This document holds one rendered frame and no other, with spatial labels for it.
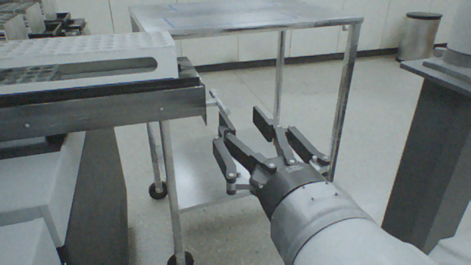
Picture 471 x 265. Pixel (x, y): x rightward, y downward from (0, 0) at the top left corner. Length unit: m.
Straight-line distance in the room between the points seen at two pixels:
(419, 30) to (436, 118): 2.58
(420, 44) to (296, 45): 1.16
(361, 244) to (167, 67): 0.35
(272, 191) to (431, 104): 0.78
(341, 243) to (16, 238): 0.31
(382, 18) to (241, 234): 2.86
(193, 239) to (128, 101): 0.93
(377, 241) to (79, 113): 0.40
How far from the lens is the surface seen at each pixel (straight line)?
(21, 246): 0.39
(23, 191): 0.46
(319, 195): 0.31
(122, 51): 0.49
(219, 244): 1.33
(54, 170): 0.49
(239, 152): 0.43
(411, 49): 3.63
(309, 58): 3.43
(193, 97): 0.50
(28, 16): 0.81
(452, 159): 1.07
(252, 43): 3.08
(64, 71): 0.61
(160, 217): 1.46
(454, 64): 1.02
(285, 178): 0.34
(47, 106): 0.51
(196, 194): 1.11
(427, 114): 1.07
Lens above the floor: 0.98
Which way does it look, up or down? 29 degrees down
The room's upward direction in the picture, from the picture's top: straight up
